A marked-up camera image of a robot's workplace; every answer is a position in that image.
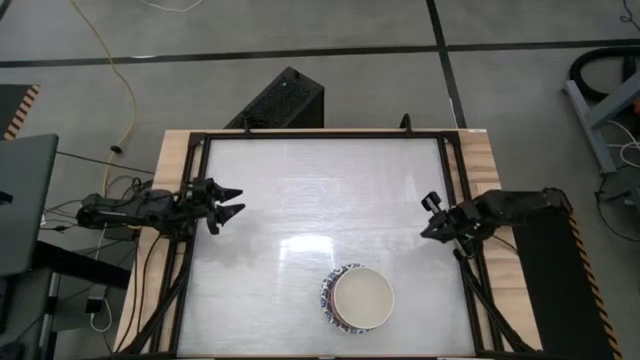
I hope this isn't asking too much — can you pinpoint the blue patterned paper bowl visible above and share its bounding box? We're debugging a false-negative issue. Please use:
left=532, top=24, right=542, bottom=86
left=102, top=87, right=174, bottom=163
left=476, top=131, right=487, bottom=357
left=320, top=262, right=381, bottom=335

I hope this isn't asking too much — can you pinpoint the white floor cable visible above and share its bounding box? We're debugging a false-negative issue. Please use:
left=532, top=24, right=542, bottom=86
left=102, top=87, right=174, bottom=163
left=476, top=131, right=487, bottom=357
left=139, top=0, right=206, bottom=14

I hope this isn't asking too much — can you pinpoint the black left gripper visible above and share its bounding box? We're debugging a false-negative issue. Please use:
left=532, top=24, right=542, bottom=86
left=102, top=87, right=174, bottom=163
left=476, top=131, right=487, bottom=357
left=184, top=177, right=246, bottom=236

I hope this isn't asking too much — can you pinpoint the black aluminium table frame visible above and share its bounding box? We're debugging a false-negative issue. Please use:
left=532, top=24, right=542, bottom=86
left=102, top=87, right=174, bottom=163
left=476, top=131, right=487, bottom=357
left=112, top=128, right=544, bottom=360

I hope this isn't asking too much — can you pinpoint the grey metal frame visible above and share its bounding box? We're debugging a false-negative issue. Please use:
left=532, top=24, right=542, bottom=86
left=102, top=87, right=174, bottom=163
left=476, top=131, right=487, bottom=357
left=563, top=69, right=640, bottom=175

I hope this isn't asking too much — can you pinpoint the grey laptop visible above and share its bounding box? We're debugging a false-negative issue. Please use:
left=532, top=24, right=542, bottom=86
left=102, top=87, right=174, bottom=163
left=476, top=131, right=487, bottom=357
left=0, top=133, right=60, bottom=277

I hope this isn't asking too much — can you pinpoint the black speaker box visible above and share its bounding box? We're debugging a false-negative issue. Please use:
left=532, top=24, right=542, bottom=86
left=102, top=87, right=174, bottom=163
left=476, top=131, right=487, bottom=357
left=223, top=66, right=326, bottom=130

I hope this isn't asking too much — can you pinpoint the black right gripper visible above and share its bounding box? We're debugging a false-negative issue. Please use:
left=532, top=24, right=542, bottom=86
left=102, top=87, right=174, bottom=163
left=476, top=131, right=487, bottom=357
left=419, top=192, right=484, bottom=244

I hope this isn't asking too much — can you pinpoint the yellow cable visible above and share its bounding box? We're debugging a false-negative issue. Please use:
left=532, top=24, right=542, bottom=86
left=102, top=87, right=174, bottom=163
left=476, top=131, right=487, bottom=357
left=68, top=0, right=138, bottom=194

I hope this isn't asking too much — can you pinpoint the large black hazard-striped mat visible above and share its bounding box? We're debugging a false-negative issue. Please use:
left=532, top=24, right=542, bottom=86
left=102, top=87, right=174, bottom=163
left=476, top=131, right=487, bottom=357
left=510, top=189, right=624, bottom=360

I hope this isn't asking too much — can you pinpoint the small black hazard-striped mat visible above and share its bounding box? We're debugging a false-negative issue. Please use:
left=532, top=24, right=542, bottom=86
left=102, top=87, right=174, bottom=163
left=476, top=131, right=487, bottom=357
left=0, top=83, right=41, bottom=141

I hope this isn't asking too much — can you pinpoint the black coiled hose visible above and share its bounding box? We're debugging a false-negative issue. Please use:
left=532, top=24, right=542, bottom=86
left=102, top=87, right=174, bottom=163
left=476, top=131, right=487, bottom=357
left=569, top=46, right=640, bottom=103

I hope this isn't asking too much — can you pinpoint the black side stand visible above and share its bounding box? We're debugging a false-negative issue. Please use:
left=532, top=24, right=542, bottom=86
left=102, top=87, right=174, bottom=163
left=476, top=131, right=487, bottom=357
left=29, top=239, right=132, bottom=291

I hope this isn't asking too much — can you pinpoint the cream plastic bowl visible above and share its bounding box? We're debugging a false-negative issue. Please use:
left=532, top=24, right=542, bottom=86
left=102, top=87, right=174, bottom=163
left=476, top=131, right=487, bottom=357
left=332, top=265, right=396, bottom=331

